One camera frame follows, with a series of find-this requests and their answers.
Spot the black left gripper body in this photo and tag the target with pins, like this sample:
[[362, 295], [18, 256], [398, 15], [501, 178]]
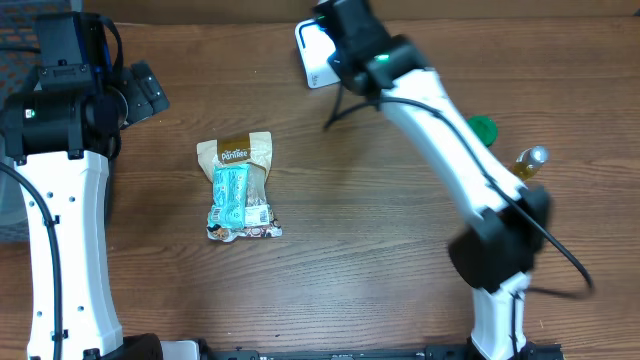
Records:
[[145, 91]]

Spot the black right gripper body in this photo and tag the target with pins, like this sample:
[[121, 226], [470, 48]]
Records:
[[342, 66]]

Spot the green white yogurt cup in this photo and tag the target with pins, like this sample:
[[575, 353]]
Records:
[[485, 129]]

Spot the brown white snack bag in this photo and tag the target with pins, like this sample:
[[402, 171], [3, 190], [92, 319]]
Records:
[[256, 150]]

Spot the teal snack packet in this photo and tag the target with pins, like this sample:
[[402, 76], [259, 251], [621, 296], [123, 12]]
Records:
[[230, 185]]

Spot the yellow liquid glass bottle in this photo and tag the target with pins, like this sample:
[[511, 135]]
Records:
[[529, 162]]

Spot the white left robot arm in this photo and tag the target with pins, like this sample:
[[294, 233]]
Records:
[[74, 315]]

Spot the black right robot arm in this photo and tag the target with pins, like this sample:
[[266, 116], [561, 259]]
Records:
[[495, 254]]

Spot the white barcode scanner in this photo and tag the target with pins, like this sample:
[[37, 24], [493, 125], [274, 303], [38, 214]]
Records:
[[315, 47]]

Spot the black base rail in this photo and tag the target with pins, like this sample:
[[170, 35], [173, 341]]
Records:
[[191, 349]]

